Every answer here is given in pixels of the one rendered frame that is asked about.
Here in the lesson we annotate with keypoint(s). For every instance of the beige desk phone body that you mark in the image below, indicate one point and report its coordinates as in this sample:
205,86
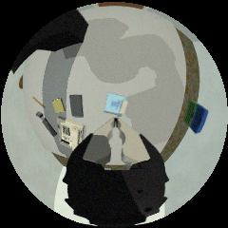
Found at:
64,126

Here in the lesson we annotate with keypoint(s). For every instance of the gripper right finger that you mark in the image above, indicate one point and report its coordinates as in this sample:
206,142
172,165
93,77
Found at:
138,149

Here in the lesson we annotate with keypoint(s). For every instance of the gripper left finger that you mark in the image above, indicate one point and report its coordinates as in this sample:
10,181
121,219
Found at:
95,148

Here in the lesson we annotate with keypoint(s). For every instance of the beige rectangular block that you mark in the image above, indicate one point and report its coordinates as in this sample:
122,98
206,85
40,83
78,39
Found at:
123,107

